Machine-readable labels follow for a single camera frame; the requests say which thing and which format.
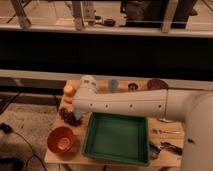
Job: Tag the white plate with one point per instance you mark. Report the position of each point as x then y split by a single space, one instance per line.
165 120

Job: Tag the bunch of dark grapes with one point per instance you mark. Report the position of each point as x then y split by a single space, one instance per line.
69 117

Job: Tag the blue cup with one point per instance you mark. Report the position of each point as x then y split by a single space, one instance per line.
113 86

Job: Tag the blue grey eraser sponge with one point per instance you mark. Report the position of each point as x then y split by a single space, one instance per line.
78 114

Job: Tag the yellow orange fruit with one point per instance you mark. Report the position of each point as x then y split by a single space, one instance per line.
68 90

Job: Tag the green plastic tray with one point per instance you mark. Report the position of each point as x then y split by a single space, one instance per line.
117 138

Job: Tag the black scissors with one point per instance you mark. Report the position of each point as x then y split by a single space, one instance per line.
154 151

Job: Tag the purple bowl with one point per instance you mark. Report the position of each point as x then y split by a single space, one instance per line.
156 84

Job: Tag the small metal fork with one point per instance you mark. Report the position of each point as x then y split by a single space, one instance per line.
166 132

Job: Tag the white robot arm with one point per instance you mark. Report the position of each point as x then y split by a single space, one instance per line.
192 107

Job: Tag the orange carrot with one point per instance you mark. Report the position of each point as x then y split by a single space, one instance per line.
68 100

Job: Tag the wooden table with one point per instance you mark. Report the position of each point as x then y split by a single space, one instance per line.
74 155

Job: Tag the red bowl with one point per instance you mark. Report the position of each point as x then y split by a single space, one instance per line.
60 140

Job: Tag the black handled tool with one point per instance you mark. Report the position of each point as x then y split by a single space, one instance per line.
172 148

